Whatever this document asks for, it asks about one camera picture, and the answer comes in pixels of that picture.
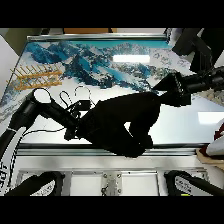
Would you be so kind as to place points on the wooden peg rack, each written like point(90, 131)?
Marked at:
point(37, 75)

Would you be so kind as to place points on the black garment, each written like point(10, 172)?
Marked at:
point(116, 123)

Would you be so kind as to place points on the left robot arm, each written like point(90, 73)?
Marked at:
point(28, 111)

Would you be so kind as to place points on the dark red garment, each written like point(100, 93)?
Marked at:
point(220, 133)

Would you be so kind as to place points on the white garment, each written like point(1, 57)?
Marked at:
point(216, 147)

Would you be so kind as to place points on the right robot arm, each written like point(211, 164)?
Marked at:
point(207, 80)

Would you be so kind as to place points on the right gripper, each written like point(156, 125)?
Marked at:
point(173, 84)

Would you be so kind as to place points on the tan garment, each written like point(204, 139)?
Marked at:
point(206, 159)

